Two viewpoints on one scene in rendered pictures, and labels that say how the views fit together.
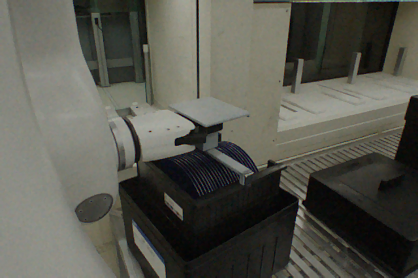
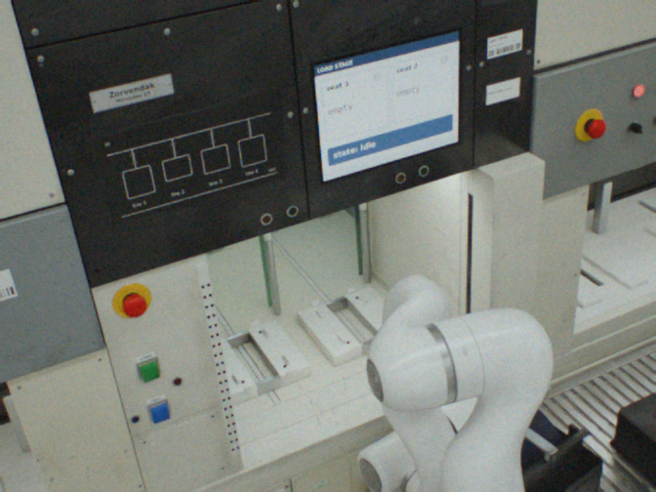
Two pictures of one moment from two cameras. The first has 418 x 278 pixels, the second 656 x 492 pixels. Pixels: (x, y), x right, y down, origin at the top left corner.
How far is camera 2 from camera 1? 1.09 m
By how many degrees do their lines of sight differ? 7
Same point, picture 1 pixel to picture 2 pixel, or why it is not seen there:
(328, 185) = (641, 427)
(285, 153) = (586, 358)
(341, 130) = not seen: outside the picture
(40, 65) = (423, 421)
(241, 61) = (526, 277)
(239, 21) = (524, 238)
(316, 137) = (633, 329)
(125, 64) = not seen: hidden behind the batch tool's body
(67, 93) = (438, 435)
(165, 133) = not seen: hidden behind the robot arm
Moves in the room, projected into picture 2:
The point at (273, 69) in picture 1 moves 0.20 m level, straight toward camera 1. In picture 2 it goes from (566, 264) to (567, 317)
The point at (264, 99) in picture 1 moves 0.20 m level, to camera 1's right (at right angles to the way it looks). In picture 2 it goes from (553, 301) to (642, 296)
